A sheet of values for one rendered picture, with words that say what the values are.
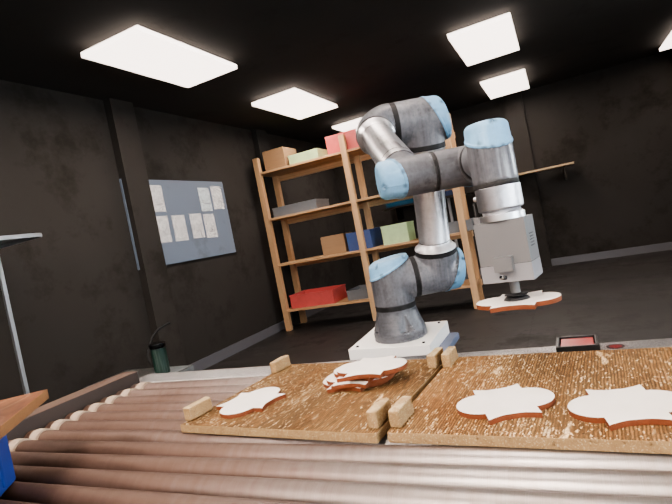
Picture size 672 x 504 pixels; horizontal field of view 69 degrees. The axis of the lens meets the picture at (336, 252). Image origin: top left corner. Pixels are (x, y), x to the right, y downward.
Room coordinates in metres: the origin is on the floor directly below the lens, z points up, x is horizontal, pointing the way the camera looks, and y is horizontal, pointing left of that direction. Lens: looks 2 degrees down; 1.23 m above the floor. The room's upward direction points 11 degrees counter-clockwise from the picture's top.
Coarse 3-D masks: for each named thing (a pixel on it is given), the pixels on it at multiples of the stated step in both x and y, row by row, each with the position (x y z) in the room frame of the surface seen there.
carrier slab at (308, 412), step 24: (408, 360) 1.03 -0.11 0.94; (264, 384) 1.06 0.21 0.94; (288, 384) 1.03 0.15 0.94; (312, 384) 0.99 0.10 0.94; (384, 384) 0.91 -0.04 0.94; (408, 384) 0.88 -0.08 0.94; (216, 408) 0.96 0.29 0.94; (288, 408) 0.88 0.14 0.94; (312, 408) 0.85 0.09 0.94; (336, 408) 0.83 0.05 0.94; (360, 408) 0.81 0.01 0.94; (192, 432) 0.89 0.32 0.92; (216, 432) 0.86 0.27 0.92; (240, 432) 0.83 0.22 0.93; (264, 432) 0.80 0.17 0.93; (288, 432) 0.78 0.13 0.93; (312, 432) 0.75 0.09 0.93; (336, 432) 0.73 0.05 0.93; (360, 432) 0.71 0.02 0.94; (384, 432) 0.72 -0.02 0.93
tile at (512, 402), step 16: (464, 400) 0.73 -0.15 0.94; (480, 400) 0.72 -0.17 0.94; (496, 400) 0.71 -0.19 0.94; (512, 400) 0.70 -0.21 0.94; (528, 400) 0.69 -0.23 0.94; (544, 400) 0.68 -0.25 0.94; (464, 416) 0.69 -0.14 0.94; (480, 416) 0.67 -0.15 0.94; (496, 416) 0.65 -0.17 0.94; (512, 416) 0.65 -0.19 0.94; (528, 416) 0.65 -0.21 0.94
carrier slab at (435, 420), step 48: (432, 384) 0.85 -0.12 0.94; (480, 384) 0.81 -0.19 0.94; (528, 384) 0.77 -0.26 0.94; (576, 384) 0.73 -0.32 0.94; (624, 384) 0.70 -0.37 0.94; (432, 432) 0.66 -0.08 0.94; (480, 432) 0.63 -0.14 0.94; (528, 432) 0.61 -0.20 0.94; (576, 432) 0.59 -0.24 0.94; (624, 432) 0.56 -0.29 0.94
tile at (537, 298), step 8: (504, 296) 0.88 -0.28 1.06; (536, 296) 0.82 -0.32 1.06; (544, 296) 0.81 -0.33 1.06; (552, 296) 0.80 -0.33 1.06; (560, 296) 0.79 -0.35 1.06; (480, 304) 0.85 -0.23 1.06; (488, 304) 0.83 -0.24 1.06; (496, 304) 0.82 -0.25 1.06; (504, 304) 0.81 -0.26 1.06; (512, 304) 0.79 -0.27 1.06; (520, 304) 0.78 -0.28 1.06; (528, 304) 0.77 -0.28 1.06; (536, 304) 0.78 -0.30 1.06; (544, 304) 0.78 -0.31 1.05
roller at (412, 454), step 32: (32, 448) 1.01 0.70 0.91; (64, 448) 0.96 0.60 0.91; (96, 448) 0.92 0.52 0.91; (128, 448) 0.89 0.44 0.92; (160, 448) 0.85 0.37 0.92; (192, 448) 0.82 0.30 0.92; (224, 448) 0.80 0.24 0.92; (256, 448) 0.77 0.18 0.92; (288, 448) 0.74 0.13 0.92; (320, 448) 0.72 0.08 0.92; (352, 448) 0.70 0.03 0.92; (384, 448) 0.68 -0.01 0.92; (416, 448) 0.66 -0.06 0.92; (448, 448) 0.64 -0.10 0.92; (480, 448) 0.62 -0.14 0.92; (512, 448) 0.61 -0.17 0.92
